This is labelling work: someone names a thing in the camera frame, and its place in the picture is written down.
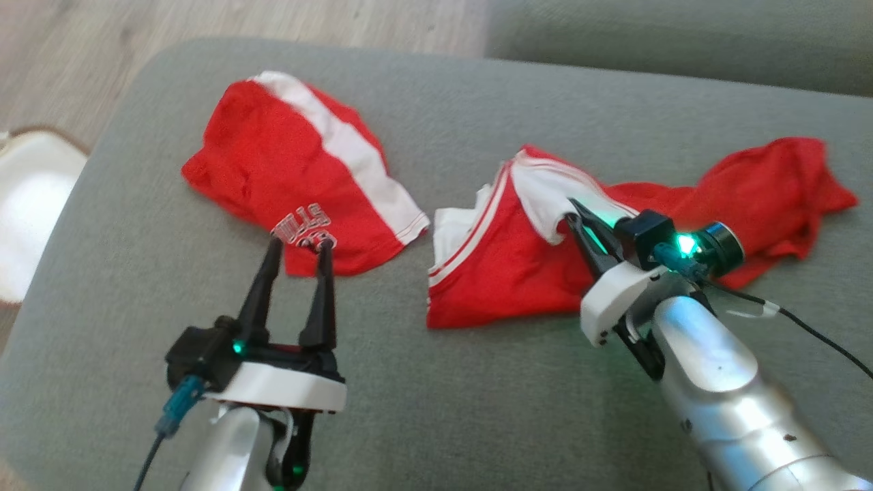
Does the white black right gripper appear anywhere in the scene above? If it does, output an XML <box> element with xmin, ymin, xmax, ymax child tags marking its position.
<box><xmin>565</xmin><ymin>198</ymin><xmax>673</xmax><ymax>381</ymax></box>

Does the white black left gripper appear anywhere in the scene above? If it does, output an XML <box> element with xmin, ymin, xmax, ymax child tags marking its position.
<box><xmin>205</xmin><ymin>237</ymin><xmax>347</xmax><ymax>491</ymax></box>

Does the red white basketball jersey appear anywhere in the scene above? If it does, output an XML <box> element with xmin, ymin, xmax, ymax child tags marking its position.
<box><xmin>426</xmin><ymin>136</ymin><xmax>859</xmax><ymax>331</ymax></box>

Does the red Bulls shorts white stripe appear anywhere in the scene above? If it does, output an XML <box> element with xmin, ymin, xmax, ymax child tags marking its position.
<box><xmin>181</xmin><ymin>70</ymin><xmax>431</xmax><ymax>278</ymax></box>

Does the large grey sofa seat cushion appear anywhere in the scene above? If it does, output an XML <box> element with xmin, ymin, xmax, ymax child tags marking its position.
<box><xmin>0</xmin><ymin>38</ymin><xmax>873</xmax><ymax>491</ymax></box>

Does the white right cable tag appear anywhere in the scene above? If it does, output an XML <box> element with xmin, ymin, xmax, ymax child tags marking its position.
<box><xmin>726</xmin><ymin>300</ymin><xmax>780</xmax><ymax>320</ymax></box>

